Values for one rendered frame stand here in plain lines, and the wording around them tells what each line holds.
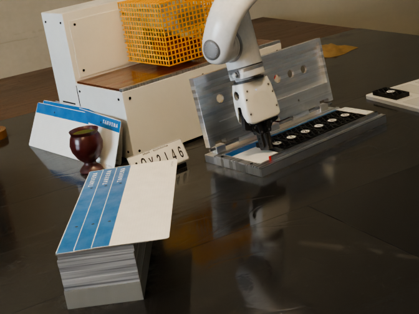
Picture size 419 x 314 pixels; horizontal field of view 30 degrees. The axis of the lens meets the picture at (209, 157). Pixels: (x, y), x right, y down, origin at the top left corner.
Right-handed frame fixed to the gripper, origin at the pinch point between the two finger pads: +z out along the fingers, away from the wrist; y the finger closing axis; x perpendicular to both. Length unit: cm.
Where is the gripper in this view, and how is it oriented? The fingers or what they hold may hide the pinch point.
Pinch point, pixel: (265, 141)
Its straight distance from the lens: 187.3
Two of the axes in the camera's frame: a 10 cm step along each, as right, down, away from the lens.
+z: 2.7, 9.5, 1.5
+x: -5.8, 0.3, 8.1
